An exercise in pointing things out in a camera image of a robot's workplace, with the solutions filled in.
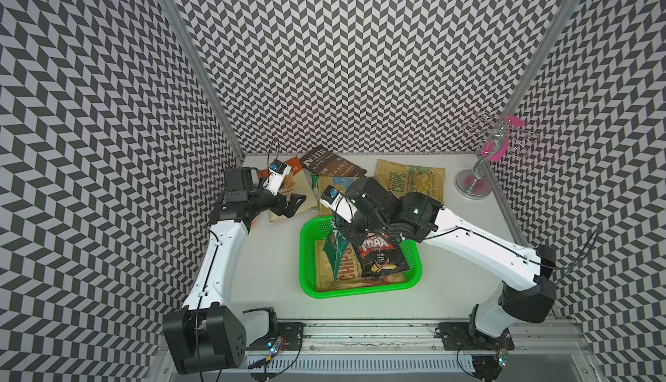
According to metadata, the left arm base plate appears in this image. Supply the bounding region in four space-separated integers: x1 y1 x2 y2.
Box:
257 321 305 354

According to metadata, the golden chips bag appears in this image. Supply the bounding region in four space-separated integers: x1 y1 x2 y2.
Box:
315 240 406 293

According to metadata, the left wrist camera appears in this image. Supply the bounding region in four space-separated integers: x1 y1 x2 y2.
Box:
265 159 291 196

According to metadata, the silver pink mug tree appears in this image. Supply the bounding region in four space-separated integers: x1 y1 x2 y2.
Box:
454 116 526 200

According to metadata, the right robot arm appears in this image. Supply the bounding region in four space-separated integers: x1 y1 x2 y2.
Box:
321 177 556 339

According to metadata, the black Krax chips bag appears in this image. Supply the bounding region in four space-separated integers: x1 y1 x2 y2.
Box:
352 234 410 278

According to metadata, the orange white chips bag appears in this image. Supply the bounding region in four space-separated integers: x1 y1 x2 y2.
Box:
261 156 317 215

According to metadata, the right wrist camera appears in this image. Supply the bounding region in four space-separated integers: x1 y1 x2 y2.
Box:
320 185 357 224

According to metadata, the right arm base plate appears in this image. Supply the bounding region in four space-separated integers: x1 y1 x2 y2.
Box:
435 321 515 353

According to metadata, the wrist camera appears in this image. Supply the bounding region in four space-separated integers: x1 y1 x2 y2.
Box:
265 159 291 196
320 185 357 224

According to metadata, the brown kettle chips bag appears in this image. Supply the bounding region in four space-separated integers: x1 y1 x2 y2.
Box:
299 145 367 177

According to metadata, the green Real chips bag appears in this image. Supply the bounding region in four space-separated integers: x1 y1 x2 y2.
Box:
323 230 361 281

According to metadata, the aluminium front rail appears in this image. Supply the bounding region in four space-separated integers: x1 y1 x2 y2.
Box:
155 319 594 362

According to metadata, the green plastic basket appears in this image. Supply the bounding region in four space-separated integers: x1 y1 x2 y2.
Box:
299 217 422 299

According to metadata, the yellow green chips bag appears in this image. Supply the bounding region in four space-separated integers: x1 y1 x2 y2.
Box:
374 159 446 203

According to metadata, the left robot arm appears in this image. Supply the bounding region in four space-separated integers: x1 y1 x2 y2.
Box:
162 160 306 375

